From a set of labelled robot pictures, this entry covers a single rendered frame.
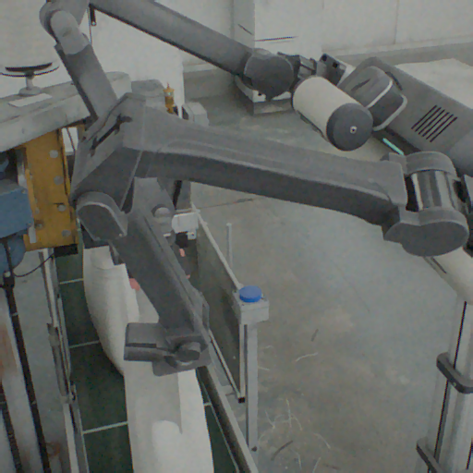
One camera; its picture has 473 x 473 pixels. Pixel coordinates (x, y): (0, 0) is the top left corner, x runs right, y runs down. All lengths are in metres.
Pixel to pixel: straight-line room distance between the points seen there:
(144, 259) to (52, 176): 0.84
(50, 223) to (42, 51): 0.51
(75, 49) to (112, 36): 3.24
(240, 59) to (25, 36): 0.40
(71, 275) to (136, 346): 1.78
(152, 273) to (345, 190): 0.28
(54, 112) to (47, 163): 0.18
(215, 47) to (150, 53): 3.21
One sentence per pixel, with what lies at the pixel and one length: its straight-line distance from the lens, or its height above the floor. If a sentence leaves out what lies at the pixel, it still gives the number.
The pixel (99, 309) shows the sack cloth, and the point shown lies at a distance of 2.25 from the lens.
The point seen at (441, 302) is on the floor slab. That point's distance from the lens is 3.41.
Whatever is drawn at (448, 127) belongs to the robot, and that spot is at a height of 1.54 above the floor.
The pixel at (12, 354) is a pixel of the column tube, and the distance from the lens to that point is 2.03.
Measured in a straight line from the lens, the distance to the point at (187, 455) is 1.62.
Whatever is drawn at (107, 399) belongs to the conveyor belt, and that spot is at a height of 0.38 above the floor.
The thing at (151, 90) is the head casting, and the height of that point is 1.34.
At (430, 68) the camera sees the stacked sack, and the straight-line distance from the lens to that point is 4.67.
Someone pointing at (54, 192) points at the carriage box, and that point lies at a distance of 1.72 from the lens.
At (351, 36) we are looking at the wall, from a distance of 6.41.
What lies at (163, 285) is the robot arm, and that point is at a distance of 0.94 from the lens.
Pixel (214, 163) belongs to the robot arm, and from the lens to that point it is 0.73.
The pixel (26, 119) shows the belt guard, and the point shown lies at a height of 1.41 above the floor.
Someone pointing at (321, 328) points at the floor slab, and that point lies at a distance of 3.15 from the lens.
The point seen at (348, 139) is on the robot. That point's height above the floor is 1.52.
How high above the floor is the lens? 1.90
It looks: 30 degrees down
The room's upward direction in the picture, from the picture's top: 1 degrees counter-clockwise
